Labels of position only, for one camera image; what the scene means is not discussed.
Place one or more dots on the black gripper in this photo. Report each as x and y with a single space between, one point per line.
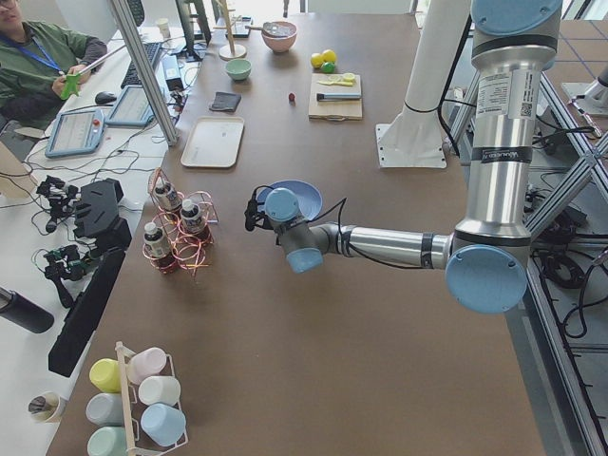
251 215

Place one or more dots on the blue round plate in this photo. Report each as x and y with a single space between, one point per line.
309 198

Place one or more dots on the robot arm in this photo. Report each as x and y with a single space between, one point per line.
513 43

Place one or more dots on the tea bottle top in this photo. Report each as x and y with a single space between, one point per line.
192 220

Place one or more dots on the tea bottle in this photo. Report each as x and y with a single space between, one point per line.
192 220
167 196
158 248

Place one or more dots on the cream rabbit tray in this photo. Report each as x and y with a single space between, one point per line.
213 142

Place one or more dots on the tea bottle bottom left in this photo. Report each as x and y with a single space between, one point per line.
167 196

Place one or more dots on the tea bottle bottom right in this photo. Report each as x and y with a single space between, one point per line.
158 248

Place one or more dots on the grey folded cloth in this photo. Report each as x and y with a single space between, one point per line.
225 102

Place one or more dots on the wooden cutting board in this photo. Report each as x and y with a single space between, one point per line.
338 110

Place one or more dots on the steel muddler black tip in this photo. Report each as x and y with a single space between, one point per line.
332 97

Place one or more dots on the light green bowl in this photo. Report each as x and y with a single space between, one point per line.
238 69

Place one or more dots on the black angular device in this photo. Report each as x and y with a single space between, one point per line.
97 215

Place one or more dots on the teach pendant rear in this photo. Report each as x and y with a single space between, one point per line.
131 109

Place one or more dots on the teach pendant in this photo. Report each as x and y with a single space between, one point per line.
131 109
76 133

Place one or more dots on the yellow plastic knife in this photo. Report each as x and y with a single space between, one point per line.
335 83

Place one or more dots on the wooden stand round base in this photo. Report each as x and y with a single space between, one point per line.
232 50

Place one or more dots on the green lime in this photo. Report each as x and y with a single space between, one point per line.
328 67

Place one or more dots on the whole lemon lower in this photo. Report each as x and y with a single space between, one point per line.
317 60

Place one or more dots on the whole lemon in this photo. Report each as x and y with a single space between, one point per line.
317 60
329 56

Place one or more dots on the whole lemon upper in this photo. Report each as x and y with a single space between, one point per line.
329 56

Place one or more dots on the pink cup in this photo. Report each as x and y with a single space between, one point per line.
145 364

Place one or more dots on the pink ice bowl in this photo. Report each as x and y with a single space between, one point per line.
279 36

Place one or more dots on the white cup rack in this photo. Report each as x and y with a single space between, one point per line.
137 441

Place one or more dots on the black computer mouse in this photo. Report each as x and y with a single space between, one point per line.
105 98

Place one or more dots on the teach pendant front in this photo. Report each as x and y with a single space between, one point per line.
76 133

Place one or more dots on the white cup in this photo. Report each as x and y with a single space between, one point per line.
160 389

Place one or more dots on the black long bar device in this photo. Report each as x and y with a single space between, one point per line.
83 318

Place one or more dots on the yellow cup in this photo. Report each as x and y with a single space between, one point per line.
105 375

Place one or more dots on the blue cup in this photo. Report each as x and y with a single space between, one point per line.
163 424

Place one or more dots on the grey cup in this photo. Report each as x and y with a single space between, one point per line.
105 410

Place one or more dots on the black water bottle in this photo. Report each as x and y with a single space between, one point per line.
24 313

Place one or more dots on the mint green cup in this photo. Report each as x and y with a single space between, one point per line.
107 441

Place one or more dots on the person in green jacket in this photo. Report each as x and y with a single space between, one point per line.
36 57

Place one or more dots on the paper cup with items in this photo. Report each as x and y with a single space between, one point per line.
47 407

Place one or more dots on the copper wire bottle rack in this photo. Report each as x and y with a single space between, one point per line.
191 253

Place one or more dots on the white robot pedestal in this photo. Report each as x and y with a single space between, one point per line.
414 138

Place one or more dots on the aluminium frame post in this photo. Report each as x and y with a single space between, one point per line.
127 26

